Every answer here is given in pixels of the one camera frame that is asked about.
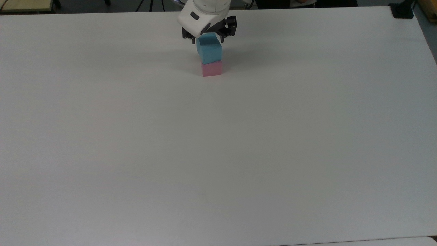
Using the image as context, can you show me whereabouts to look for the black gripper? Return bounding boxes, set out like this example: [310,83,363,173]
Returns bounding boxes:
[182,16,237,45]

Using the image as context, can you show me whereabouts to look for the blue cube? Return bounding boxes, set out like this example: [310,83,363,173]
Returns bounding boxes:
[196,33,223,65]

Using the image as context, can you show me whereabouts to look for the pink cube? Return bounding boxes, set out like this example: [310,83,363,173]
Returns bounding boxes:
[201,60,223,77]

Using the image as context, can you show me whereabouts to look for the black tripod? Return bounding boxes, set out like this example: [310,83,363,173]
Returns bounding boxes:
[135,0,168,12]

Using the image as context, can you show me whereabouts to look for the light wooden table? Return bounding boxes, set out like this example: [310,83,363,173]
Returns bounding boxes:
[0,0,57,13]

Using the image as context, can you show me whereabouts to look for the light wooden board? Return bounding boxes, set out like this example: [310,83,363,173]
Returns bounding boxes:
[417,0,437,23]

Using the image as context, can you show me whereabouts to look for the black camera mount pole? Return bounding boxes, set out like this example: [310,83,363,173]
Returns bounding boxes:
[389,0,418,19]

